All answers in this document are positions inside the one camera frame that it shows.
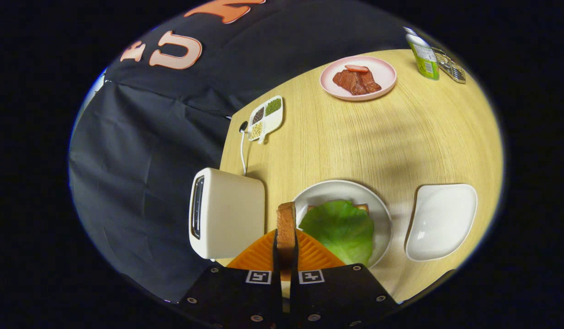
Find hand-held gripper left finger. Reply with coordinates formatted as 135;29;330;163
178;228;285;329

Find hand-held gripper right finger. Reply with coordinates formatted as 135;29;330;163
289;228;399;329

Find white bread slice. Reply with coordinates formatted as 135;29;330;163
276;202;298;300
306;204;369;214

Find green lettuce leaf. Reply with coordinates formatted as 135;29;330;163
299;200;375;266

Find white toaster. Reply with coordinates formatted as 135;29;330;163
189;168;266;260

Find round white plate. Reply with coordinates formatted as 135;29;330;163
293;180;393;269

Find white divided dish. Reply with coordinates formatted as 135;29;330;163
248;95;284;145

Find white rounded square dish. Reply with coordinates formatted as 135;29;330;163
405;184;478;262

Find brown meat slices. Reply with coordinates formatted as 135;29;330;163
332;69;382;96

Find pink plate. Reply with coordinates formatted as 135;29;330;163
319;55;397;101

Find green label bottle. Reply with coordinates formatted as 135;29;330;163
403;27;440;81

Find white toaster cable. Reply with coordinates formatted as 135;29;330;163
239;121;249;176

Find wire mesh basket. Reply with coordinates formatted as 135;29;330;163
432;47;467;84

